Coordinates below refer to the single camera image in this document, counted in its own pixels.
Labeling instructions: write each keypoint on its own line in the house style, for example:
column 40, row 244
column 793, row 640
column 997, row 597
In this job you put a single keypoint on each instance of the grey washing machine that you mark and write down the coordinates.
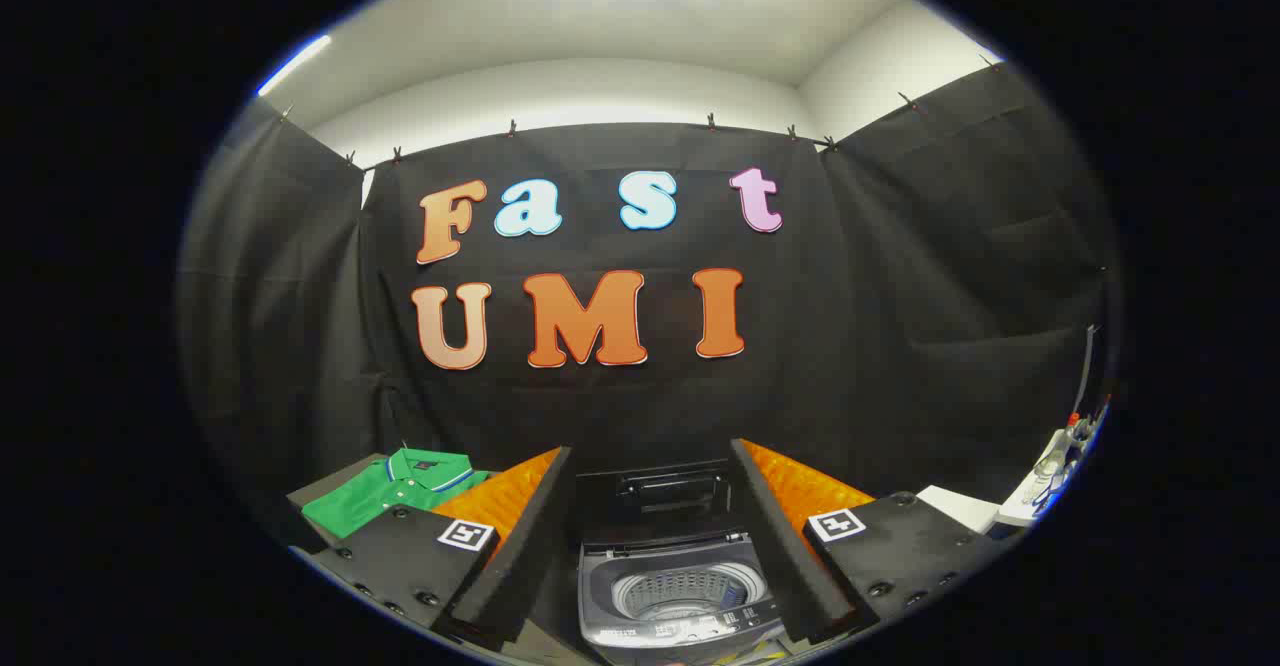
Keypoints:
column 670, row 586

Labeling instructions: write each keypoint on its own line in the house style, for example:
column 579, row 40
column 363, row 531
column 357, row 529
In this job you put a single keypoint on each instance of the white stand with bottles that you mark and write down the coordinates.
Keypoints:
column 1050, row 471

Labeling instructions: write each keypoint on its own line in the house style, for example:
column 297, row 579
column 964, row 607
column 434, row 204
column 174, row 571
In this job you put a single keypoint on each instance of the white table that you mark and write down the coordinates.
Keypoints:
column 958, row 508

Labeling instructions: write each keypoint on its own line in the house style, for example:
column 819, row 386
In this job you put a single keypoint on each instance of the green polo shirt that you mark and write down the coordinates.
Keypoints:
column 375, row 501

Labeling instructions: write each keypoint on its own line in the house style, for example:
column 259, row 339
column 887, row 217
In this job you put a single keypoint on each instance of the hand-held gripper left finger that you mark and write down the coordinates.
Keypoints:
column 520, row 546

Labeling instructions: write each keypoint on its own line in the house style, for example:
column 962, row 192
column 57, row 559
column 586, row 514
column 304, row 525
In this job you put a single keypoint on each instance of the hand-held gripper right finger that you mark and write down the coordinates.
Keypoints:
column 775, row 546

